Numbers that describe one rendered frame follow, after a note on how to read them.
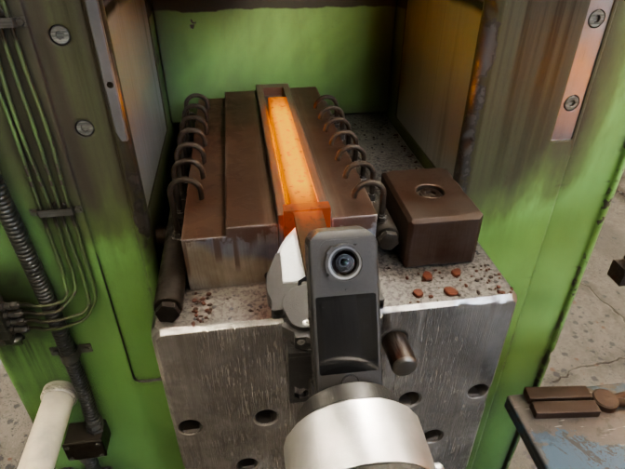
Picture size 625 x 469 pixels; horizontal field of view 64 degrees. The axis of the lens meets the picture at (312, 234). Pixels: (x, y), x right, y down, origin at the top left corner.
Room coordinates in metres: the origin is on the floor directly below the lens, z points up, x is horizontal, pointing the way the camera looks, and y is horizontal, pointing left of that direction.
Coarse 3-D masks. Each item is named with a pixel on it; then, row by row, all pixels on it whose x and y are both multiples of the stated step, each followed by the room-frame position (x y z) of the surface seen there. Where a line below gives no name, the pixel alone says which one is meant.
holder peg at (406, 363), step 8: (392, 336) 0.37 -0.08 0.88; (400, 336) 0.37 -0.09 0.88; (384, 344) 0.37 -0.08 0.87; (392, 344) 0.36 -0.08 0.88; (400, 344) 0.36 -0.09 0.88; (408, 344) 0.36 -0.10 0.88; (392, 352) 0.35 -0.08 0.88; (400, 352) 0.35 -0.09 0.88; (408, 352) 0.35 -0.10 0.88; (392, 360) 0.35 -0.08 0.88; (400, 360) 0.34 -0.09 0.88; (408, 360) 0.34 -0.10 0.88; (416, 360) 0.34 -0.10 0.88; (392, 368) 0.34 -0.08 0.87; (400, 368) 0.34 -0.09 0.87; (408, 368) 0.34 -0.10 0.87
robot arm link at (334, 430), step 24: (336, 408) 0.19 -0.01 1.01; (360, 408) 0.19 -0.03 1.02; (384, 408) 0.19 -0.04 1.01; (408, 408) 0.20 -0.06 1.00; (312, 432) 0.18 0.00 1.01; (336, 432) 0.17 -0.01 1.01; (360, 432) 0.17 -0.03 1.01; (384, 432) 0.17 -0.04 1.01; (408, 432) 0.18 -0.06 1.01; (288, 456) 0.17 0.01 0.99; (312, 456) 0.16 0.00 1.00; (336, 456) 0.16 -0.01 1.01; (360, 456) 0.16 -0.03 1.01; (384, 456) 0.16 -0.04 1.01; (408, 456) 0.16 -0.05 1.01
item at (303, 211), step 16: (272, 112) 0.68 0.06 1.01; (288, 112) 0.68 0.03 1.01; (288, 128) 0.62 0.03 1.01; (288, 144) 0.57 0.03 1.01; (288, 160) 0.53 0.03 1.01; (304, 160) 0.53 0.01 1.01; (288, 176) 0.49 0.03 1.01; (304, 176) 0.49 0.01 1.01; (288, 192) 0.45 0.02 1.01; (304, 192) 0.45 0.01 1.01; (288, 208) 0.41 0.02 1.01; (304, 208) 0.41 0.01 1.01; (320, 208) 0.41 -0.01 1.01; (288, 224) 0.41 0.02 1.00; (304, 224) 0.39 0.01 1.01; (320, 224) 0.39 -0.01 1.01; (304, 240) 0.36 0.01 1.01; (304, 256) 0.34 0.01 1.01
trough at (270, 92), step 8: (264, 88) 0.82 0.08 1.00; (272, 88) 0.82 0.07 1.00; (280, 88) 0.82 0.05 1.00; (264, 96) 0.82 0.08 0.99; (272, 96) 0.82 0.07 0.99; (280, 96) 0.82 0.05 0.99; (272, 128) 0.68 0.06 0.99; (280, 168) 0.55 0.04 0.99; (280, 176) 0.53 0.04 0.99; (312, 184) 0.49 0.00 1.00
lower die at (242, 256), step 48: (240, 96) 0.81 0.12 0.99; (288, 96) 0.78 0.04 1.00; (240, 144) 0.62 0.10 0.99; (336, 144) 0.61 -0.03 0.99; (192, 192) 0.50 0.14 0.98; (240, 192) 0.49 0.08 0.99; (336, 192) 0.48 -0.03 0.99; (192, 240) 0.41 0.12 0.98; (240, 240) 0.42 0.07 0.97; (192, 288) 0.41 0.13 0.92
